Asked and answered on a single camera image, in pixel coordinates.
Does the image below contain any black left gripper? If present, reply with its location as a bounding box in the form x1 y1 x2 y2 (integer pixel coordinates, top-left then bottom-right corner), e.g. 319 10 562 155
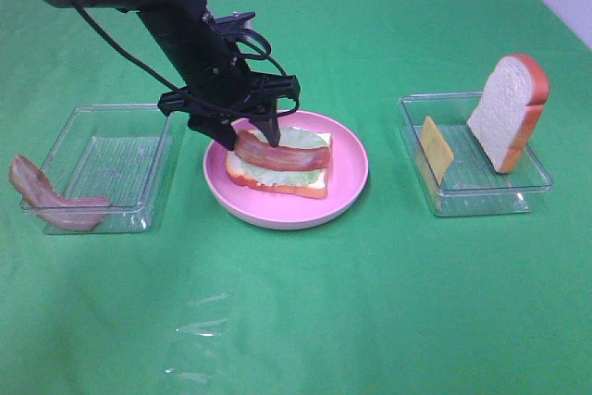
158 50 301 150

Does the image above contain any pink round plate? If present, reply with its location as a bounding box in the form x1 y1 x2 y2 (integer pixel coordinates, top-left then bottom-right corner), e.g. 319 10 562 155
203 111 369 230

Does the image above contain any clear right plastic container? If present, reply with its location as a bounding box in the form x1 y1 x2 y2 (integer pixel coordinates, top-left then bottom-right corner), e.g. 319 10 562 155
399 92 553 216

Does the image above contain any clear left plastic container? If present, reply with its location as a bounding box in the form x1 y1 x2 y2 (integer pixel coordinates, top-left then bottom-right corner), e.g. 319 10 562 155
20 104 184 234

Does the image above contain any bacon strip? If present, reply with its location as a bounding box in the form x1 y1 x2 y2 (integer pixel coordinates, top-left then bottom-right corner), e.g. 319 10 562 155
8 154 111 231
234 127 332 171

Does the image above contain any green lettuce leaf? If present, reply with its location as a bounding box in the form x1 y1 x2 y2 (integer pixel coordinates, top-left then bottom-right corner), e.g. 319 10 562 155
239 125 329 186

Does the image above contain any black cable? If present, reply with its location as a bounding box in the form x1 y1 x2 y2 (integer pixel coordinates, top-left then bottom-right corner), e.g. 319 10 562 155
31 0 300 119

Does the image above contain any clear plastic container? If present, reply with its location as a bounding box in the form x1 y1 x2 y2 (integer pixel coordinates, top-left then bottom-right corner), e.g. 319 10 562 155
20 104 184 234
399 92 553 216

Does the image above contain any yellow cheese slice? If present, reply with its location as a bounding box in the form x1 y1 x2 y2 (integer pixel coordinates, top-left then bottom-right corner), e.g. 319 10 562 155
420 116 454 185

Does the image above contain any bread slice with brown crust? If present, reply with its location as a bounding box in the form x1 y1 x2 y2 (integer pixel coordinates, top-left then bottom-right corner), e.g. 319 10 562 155
225 129 334 199

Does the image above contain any upright bread slice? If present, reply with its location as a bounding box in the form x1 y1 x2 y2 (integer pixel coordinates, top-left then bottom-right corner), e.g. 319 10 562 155
467 53 550 174

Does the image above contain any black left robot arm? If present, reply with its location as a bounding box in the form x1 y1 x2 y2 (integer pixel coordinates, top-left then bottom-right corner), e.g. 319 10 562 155
44 0 300 150

